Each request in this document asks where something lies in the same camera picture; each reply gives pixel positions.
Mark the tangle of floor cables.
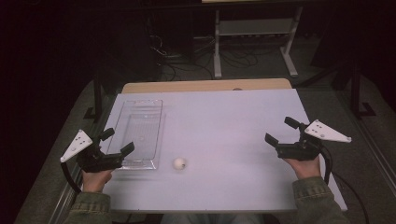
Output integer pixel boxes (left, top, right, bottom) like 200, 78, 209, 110
148, 31, 260, 80

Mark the white metal frame shelf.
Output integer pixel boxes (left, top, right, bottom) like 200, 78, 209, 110
213, 6, 304, 79

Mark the person's right hand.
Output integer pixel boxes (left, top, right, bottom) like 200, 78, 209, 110
282, 155, 322, 181

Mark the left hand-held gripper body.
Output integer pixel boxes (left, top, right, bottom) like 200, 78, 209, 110
60, 129, 124, 174

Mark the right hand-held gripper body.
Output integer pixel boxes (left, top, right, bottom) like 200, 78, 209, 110
275, 119, 353, 162

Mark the person's left hand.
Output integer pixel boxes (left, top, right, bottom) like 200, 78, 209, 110
81, 168, 114, 194

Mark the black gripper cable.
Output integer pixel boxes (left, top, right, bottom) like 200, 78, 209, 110
60, 161, 83, 194
319, 145, 370, 224

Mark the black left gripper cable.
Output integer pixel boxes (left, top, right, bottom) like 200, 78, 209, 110
60, 161, 83, 194

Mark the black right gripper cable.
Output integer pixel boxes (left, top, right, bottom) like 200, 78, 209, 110
319, 145, 370, 224

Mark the white ball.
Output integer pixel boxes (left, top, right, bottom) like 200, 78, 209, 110
173, 157, 188, 172

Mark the black metal stand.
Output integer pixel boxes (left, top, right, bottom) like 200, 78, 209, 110
349, 61, 377, 119
82, 74, 105, 123

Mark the clear plastic tray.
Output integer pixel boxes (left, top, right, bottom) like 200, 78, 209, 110
106, 99, 166, 171

